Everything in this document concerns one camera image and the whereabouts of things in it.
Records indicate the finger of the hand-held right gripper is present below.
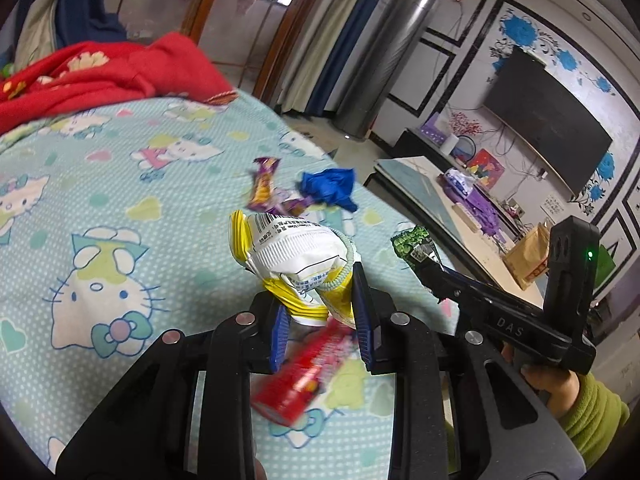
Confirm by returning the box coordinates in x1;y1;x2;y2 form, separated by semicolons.
435;262;546;312
414;254;483;313

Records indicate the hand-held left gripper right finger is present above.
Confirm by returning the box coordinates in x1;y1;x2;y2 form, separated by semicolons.
350;262;588;480

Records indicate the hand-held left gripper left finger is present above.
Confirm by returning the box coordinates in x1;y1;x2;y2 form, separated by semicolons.
55;290;291;480

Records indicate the red snack packet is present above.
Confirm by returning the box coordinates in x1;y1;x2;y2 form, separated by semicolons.
251;317;361;423

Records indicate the green snack packet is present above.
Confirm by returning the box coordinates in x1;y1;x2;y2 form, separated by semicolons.
391;225;441;268

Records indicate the white yellow snack packet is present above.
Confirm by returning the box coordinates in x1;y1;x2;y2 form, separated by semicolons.
229;211;363;328

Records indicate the purple candy wrapper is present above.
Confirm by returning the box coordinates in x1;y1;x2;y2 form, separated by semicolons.
270;191;315;218

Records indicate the blue plastic bag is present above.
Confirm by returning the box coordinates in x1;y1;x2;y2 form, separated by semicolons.
299;167;360;212

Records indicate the purple yellow snack wrapper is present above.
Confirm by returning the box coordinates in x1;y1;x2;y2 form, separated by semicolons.
246;156;282;211

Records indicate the person's right hand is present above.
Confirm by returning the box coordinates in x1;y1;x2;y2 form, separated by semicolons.
500;342;582;408

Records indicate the brown paper bag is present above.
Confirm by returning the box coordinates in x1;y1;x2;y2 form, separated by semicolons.
502;222;551;291

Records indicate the purple plastic bag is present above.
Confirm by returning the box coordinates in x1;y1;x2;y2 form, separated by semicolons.
437;172;516;241

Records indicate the marble top coffee table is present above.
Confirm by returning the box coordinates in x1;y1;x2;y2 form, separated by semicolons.
365;156;551;311

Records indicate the white tissue pack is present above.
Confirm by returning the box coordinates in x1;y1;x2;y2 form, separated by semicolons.
442;169;476;191

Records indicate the green tote bag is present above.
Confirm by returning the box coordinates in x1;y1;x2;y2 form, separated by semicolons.
592;240;618;301

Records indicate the colourful painting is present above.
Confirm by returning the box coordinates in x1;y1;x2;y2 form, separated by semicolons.
466;148;503;181

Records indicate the round blue ornament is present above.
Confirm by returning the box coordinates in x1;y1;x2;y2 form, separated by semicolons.
452;136;478;163

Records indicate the white vase with red blossoms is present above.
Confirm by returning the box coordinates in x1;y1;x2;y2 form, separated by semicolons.
440;110;481;156

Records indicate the purple gift box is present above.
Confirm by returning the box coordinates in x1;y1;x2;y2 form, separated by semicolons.
420;111;448;143

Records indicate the silver tower air conditioner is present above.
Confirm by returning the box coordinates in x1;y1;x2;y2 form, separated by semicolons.
336;0;441;140

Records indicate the beige curtain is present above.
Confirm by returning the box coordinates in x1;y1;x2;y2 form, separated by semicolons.
277;0;381;113
15;0;81;63

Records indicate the blue curtain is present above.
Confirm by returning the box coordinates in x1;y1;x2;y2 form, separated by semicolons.
305;0;401;118
10;0;128;56

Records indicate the wooden glass sliding door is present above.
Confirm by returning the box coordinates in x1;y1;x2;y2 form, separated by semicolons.
100;0;331;106

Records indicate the red flower print blanket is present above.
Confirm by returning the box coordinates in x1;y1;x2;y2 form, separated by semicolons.
0;31;238;133

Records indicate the black wall television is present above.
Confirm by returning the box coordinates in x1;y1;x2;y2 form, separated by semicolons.
481;46;613;197

